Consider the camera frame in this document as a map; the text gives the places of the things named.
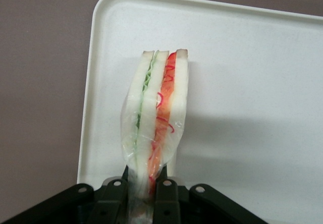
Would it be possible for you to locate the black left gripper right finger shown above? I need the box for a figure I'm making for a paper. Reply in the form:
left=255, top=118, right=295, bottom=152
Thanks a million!
left=150, top=163, right=323, bottom=224

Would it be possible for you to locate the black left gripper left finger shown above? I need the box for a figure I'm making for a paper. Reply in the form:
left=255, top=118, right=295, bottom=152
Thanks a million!
left=0, top=166, right=131, bottom=224

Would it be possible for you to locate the triangle sandwich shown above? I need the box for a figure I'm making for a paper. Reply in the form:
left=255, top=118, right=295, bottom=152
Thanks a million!
left=120, top=48, right=190, bottom=224

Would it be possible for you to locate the beige plastic tray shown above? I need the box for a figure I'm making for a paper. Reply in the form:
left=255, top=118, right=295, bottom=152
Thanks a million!
left=75, top=0, right=323, bottom=223

